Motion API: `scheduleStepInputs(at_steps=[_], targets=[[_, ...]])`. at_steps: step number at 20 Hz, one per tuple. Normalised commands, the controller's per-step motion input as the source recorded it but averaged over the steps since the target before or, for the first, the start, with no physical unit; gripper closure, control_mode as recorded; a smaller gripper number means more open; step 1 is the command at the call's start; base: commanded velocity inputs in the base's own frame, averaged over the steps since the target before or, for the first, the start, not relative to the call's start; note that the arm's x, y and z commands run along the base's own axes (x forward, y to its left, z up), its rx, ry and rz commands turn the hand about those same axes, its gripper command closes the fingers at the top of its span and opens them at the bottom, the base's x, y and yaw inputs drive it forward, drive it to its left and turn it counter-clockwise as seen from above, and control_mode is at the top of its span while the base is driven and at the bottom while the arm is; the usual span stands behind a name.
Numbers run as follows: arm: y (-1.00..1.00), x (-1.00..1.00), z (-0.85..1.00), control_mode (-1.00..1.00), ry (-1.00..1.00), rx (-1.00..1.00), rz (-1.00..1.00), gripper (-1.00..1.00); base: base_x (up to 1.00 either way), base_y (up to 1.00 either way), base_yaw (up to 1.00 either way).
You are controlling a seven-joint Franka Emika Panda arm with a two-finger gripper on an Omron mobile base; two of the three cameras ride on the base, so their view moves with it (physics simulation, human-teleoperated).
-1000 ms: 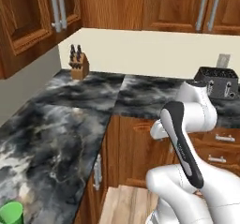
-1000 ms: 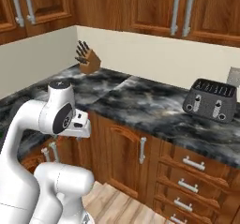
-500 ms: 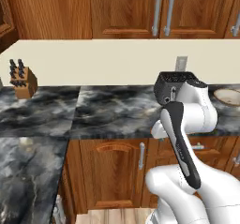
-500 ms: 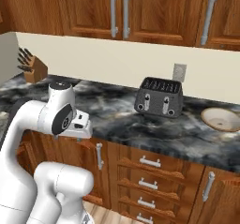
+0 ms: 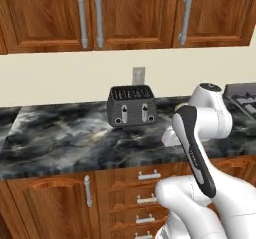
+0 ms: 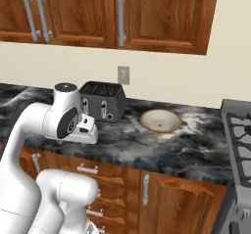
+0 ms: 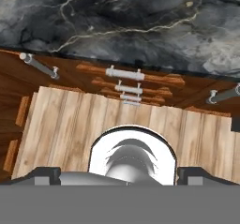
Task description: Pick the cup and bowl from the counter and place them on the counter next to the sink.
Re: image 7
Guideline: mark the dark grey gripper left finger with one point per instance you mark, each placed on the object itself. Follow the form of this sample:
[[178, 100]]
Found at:
[[47, 175]]

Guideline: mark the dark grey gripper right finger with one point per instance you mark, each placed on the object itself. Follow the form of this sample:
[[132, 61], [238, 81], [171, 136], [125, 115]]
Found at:
[[191, 175]]

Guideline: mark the white round object grey centre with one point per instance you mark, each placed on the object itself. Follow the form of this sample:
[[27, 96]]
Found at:
[[103, 152]]

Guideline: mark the brown wooden drawer front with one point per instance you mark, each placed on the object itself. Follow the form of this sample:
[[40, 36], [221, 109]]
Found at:
[[153, 99], [156, 92], [150, 103], [162, 78]]

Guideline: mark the brown wooden cupboard door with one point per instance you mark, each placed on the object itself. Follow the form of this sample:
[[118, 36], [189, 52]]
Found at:
[[197, 92], [12, 87]]

